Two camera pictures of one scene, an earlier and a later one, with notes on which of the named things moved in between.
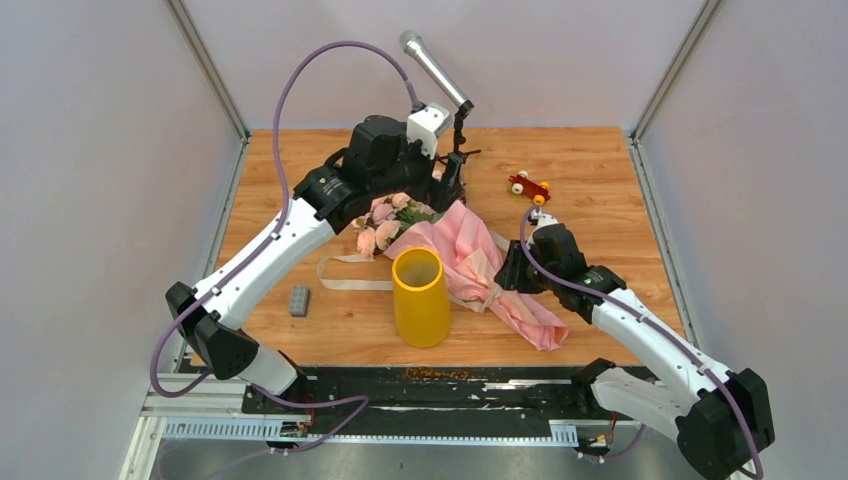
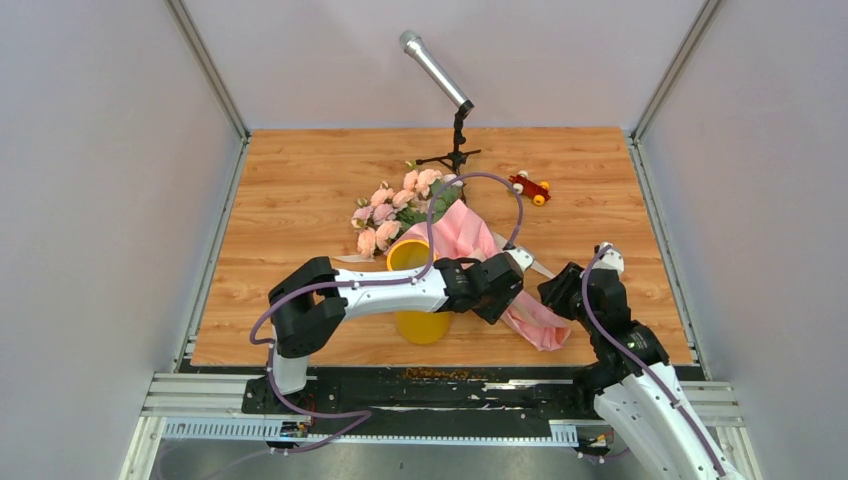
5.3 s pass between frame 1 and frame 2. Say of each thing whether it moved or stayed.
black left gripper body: moved
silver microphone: stayed
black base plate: stayed
